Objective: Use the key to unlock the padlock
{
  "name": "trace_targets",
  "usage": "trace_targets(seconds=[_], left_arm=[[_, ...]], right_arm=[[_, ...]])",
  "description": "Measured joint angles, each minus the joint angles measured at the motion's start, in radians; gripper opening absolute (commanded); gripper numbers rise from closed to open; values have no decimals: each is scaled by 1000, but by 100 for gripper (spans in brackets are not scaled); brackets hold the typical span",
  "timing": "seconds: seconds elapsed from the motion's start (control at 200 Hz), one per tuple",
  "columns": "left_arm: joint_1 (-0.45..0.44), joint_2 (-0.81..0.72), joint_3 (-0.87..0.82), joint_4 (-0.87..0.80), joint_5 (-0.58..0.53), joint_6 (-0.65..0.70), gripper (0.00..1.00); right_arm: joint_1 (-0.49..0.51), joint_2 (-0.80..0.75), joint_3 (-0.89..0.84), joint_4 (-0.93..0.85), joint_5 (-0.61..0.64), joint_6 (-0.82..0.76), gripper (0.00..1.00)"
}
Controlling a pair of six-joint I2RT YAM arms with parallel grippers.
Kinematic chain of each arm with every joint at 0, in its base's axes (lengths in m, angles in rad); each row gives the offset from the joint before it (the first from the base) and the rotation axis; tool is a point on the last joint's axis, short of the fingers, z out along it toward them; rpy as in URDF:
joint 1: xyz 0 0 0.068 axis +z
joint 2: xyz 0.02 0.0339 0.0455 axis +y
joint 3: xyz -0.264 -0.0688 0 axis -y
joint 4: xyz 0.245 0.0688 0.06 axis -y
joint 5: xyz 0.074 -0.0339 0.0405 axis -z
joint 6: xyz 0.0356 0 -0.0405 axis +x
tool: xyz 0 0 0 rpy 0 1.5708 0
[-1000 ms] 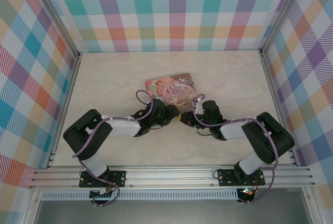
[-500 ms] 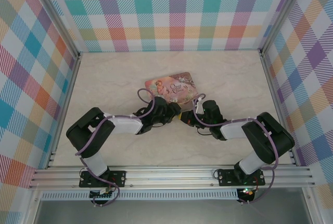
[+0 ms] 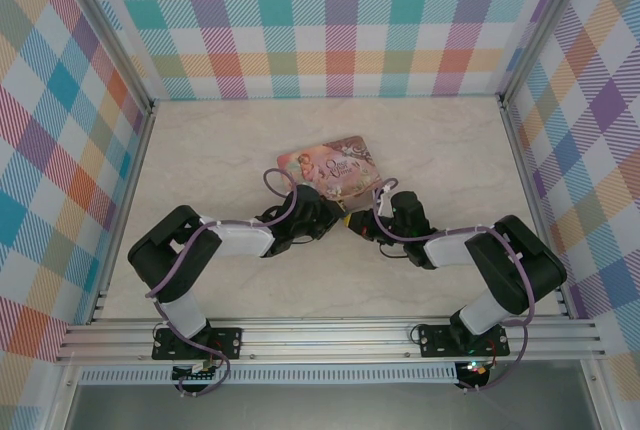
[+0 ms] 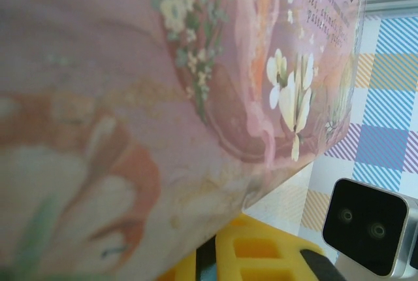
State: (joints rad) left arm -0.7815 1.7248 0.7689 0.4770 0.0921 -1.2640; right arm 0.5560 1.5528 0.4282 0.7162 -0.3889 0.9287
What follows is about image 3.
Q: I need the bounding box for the aluminium right frame post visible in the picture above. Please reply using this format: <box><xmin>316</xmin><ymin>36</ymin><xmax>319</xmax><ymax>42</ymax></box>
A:
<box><xmin>498</xmin><ymin>0</ymin><xmax>587</xmax><ymax>104</ymax></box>

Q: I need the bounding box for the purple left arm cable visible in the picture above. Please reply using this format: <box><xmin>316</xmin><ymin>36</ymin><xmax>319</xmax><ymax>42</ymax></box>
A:
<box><xmin>147</xmin><ymin>168</ymin><xmax>321</xmax><ymax>399</ymax></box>

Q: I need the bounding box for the aluminium frame post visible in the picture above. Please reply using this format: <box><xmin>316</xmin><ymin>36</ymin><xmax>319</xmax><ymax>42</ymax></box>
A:
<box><xmin>63</xmin><ymin>0</ymin><xmax>157</xmax><ymax>112</ymax></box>
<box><xmin>498</xmin><ymin>0</ymin><xmax>587</xmax><ymax>104</ymax></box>

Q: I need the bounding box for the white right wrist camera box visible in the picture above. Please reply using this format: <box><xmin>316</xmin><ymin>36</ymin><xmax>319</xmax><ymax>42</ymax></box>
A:
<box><xmin>376</xmin><ymin>183</ymin><xmax>397</xmax><ymax>217</ymax></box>

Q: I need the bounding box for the aluminium right side rail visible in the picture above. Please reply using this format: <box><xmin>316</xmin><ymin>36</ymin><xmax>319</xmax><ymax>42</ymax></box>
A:
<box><xmin>498</xmin><ymin>93</ymin><xmax>572</xmax><ymax>320</ymax></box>

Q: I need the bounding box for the aluminium left frame post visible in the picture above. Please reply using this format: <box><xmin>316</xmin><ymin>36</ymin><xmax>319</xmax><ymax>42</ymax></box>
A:
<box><xmin>63</xmin><ymin>0</ymin><xmax>157</xmax><ymax>112</ymax></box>

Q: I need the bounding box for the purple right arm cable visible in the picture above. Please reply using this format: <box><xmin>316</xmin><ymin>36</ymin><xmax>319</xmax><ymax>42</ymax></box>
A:
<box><xmin>372</xmin><ymin>177</ymin><xmax>539</xmax><ymax>394</ymax></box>

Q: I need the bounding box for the white slotted cable duct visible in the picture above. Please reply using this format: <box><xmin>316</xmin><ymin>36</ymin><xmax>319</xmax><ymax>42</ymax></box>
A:
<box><xmin>78</xmin><ymin>366</ymin><xmax>459</xmax><ymax>387</ymax></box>

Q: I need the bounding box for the grey metal shelf panel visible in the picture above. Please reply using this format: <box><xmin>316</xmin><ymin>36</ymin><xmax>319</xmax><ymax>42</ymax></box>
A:
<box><xmin>62</xmin><ymin>374</ymin><xmax>604</xmax><ymax>430</ymax></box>

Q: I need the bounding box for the aluminium left side rail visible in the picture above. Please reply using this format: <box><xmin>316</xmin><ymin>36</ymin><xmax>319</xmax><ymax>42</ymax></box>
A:
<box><xmin>88</xmin><ymin>99</ymin><xmax>157</xmax><ymax>325</ymax></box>

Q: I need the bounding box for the aluminium front frame rail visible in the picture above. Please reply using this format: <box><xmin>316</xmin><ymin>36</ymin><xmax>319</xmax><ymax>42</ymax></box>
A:
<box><xmin>53</xmin><ymin>315</ymin><xmax>607</xmax><ymax>365</ymax></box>

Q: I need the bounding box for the pink fairy tin box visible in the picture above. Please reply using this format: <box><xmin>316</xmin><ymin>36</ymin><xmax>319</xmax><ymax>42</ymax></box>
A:
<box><xmin>276</xmin><ymin>134</ymin><xmax>383</xmax><ymax>202</ymax></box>

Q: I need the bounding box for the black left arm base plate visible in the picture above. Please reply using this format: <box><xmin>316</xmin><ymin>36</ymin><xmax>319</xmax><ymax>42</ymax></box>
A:
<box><xmin>151</xmin><ymin>327</ymin><xmax>244</xmax><ymax>362</ymax></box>

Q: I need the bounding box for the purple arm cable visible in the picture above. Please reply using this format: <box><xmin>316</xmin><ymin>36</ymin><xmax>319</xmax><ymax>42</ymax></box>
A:
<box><xmin>147</xmin><ymin>168</ymin><xmax>321</xmax><ymax>399</ymax></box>
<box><xmin>372</xmin><ymin>177</ymin><xmax>539</xmax><ymax>394</ymax></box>

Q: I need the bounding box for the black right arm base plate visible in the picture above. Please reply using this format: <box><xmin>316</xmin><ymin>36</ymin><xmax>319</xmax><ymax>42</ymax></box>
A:
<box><xmin>417</xmin><ymin>324</ymin><xmax>512</xmax><ymax>359</ymax></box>

